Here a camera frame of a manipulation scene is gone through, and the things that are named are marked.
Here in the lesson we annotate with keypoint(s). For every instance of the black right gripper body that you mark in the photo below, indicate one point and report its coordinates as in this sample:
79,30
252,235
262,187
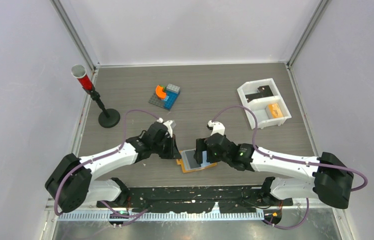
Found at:
212,157

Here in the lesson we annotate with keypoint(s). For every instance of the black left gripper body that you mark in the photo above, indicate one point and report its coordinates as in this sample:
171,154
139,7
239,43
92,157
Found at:
161,147

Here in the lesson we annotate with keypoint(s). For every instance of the orange leather card holder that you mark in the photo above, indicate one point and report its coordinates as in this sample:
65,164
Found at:
204,165

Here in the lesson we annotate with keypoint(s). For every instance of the black credit card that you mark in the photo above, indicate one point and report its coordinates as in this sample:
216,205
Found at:
254,96
264,91
189,160

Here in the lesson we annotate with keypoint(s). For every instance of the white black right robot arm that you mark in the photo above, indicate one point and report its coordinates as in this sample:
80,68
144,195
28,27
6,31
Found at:
322,177

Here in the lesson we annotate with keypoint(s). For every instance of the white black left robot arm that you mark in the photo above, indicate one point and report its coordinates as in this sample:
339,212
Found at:
76,180

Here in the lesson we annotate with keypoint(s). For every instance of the orange credit card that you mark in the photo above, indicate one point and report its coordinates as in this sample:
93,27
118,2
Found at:
274,111

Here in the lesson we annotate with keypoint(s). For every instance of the toy brick assembly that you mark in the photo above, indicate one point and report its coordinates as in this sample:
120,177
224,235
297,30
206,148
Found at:
165,96

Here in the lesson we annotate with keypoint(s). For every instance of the black microphone stand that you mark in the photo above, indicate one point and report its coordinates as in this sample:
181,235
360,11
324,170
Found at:
108,117

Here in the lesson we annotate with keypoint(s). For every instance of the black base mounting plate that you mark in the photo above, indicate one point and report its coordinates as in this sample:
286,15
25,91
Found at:
197,199

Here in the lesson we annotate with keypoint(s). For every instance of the white plastic divided bin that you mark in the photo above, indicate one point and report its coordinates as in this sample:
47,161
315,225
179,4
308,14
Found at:
256,109

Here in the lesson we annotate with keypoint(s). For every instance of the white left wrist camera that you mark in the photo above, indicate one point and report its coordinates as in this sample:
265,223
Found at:
170,125

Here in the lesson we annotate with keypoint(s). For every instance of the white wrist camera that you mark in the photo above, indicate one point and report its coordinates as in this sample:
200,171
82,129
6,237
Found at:
170,125
216,127

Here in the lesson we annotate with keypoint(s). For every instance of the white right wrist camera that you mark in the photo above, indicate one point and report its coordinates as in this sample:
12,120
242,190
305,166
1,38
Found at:
216,127

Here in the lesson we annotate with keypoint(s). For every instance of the white slotted cable duct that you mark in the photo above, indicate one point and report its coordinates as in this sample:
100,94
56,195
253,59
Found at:
213,215

